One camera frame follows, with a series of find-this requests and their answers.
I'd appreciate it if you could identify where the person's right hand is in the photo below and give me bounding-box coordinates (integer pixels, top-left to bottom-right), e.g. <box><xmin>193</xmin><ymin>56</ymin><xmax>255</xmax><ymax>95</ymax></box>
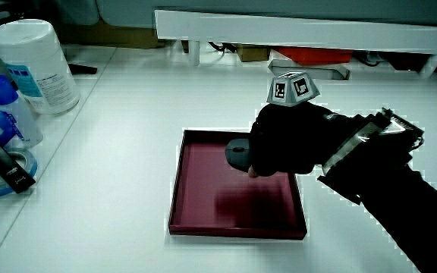
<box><xmin>247</xmin><ymin>71</ymin><xmax>357</xmax><ymax>178</ymax></box>

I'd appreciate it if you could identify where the dark grey computer mouse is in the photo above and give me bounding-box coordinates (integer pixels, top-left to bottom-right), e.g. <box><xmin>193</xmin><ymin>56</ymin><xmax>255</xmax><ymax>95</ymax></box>
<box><xmin>224</xmin><ymin>138</ymin><xmax>253</xmax><ymax>174</ymax></box>

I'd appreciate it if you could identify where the maroon square plate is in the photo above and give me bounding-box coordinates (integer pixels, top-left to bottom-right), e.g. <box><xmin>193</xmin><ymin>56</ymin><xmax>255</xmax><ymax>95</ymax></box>
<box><xmin>168</xmin><ymin>129</ymin><xmax>309</xmax><ymax>240</ymax></box>

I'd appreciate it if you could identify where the person's right forearm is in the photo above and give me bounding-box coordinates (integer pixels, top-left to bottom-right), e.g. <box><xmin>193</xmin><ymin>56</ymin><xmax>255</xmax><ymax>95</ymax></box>
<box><xmin>316</xmin><ymin>107</ymin><xmax>437</xmax><ymax>273</ymax></box>

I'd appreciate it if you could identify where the red flat object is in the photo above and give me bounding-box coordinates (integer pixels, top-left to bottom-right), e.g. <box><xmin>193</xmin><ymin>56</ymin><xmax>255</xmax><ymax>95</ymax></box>
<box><xmin>273</xmin><ymin>45</ymin><xmax>354</xmax><ymax>66</ymax></box>

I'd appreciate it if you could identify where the small cardboard box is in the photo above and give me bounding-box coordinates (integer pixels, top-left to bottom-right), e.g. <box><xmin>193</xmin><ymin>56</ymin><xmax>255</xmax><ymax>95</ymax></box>
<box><xmin>236</xmin><ymin>44</ymin><xmax>271</xmax><ymax>63</ymax></box>

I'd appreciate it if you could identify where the white raised shelf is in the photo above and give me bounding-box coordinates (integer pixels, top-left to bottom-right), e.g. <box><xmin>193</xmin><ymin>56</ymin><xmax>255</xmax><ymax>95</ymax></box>
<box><xmin>153</xmin><ymin>9</ymin><xmax>437</xmax><ymax>80</ymax></box>

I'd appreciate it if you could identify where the large cardboard box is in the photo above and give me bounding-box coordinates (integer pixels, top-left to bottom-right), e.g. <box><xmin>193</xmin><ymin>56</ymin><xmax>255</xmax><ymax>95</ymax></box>
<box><xmin>58</xmin><ymin>20</ymin><xmax>166</xmax><ymax>49</ymax></box>

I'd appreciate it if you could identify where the blue tape roll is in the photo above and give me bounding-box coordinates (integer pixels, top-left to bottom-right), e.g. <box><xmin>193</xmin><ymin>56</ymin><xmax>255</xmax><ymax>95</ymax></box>
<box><xmin>0</xmin><ymin>147</ymin><xmax>39</xmax><ymax>197</ymax></box>

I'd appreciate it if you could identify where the white wipes canister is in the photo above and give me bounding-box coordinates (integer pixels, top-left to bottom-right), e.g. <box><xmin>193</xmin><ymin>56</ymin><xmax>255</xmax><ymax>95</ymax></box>
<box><xmin>0</xmin><ymin>18</ymin><xmax>81</xmax><ymax>115</ymax></box>

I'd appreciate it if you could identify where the blue-capped clear bottle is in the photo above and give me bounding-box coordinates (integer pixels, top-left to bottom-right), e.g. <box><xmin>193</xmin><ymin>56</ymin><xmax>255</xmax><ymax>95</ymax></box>
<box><xmin>0</xmin><ymin>74</ymin><xmax>44</xmax><ymax>149</ymax></box>

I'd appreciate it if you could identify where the black rectangular device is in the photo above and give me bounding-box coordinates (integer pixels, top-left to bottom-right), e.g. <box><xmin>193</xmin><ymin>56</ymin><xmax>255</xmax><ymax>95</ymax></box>
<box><xmin>0</xmin><ymin>136</ymin><xmax>36</xmax><ymax>194</ymax></box>

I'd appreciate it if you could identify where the black cable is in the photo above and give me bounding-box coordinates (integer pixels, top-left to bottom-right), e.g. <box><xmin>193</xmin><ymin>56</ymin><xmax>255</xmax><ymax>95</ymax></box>
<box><xmin>207</xmin><ymin>40</ymin><xmax>238</xmax><ymax>54</ymax></box>

